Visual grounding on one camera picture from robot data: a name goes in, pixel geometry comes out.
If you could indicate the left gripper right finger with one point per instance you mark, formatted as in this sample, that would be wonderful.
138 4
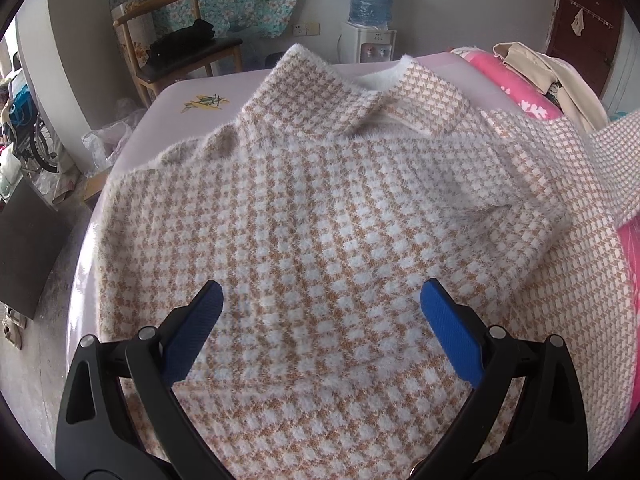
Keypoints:
524 417

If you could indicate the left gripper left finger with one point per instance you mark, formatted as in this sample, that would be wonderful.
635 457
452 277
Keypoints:
95 436

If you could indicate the brown white houndstooth coat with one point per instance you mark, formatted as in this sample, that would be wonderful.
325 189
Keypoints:
321 209

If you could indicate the pair of slippers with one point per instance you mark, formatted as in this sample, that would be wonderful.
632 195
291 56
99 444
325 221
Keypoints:
13 324

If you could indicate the dark grey cabinet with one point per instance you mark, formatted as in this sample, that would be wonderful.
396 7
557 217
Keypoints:
32 235

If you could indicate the small wooden stool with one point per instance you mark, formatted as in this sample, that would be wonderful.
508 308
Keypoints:
94 187

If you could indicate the clear plastic bag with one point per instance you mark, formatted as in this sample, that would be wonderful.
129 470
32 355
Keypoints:
106 143

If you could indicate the beige garment pile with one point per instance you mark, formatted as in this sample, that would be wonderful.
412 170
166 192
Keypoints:
555 77

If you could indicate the pink bed sheet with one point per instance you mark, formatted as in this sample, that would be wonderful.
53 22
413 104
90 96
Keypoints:
196 107

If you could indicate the pink floral blanket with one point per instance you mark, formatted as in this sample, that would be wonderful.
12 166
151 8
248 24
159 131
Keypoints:
536 105

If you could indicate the black cloth on chair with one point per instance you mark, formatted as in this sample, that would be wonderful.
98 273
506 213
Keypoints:
182 42

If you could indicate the wooden chair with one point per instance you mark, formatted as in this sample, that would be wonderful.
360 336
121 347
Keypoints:
152 78

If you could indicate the dark red wooden door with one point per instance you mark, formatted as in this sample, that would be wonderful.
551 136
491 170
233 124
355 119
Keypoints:
585 34

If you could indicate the white water dispenser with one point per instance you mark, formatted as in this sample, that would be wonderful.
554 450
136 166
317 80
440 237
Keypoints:
358 44

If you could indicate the wall power socket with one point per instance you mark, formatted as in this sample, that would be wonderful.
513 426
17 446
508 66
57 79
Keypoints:
306 29

